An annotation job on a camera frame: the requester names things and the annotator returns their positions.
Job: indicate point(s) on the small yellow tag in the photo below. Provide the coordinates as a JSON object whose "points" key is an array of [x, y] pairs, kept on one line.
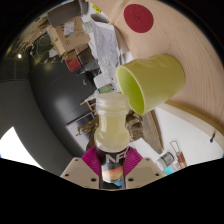
{"points": [[96, 8]]}

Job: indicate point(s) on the brown cardboard box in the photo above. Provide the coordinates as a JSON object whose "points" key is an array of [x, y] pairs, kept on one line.
{"points": [[71, 36]]}

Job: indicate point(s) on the ceiling spot lights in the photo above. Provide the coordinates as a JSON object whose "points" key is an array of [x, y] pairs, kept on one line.
{"points": [[19, 55]]}

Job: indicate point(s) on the small glass jar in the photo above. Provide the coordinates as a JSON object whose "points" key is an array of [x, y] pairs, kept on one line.
{"points": [[87, 27]]}

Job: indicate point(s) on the newspaper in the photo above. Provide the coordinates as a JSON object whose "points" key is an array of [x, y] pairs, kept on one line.
{"points": [[106, 50]]}

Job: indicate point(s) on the red box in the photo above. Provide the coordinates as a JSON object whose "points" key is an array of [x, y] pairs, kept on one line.
{"points": [[73, 64]]}

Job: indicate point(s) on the black wall screen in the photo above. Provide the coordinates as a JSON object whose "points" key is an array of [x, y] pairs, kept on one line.
{"points": [[76, 133]]}

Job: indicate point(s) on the wooden easel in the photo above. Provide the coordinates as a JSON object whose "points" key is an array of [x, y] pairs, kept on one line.
{"points": [[89, 105]]}

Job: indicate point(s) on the white plastic chair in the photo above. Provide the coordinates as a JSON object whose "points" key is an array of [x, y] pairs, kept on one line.
{"points": [[100, 80]]}

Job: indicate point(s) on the yellow-green mug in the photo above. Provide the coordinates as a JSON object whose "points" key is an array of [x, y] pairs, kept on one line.
{"points": [[156, 80]]}

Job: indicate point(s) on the flat round red coaster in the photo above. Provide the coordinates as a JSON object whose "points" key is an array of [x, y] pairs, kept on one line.
{"points": [[138, 18]]}

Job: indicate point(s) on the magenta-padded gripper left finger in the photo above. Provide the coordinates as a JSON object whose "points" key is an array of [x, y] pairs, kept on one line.
{"points": [[89, 158]]}

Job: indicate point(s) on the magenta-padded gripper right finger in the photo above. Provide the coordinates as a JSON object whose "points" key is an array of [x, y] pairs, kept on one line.
{"points": [[135, 158]]}

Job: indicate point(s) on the small paint jar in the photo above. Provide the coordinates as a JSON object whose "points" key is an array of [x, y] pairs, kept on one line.
{"points": [[165, 160]]}

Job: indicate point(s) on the grey plant saucer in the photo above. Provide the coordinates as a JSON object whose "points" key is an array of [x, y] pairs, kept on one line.
{"points": [[84, 6]]}

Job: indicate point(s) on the clear juice bottle white cap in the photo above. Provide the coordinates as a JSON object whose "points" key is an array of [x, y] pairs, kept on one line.
{"points": [[111, 133]]}

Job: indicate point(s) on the white spray bottle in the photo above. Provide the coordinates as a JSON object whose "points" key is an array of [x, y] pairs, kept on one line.
{"points": [[106, 89]]}

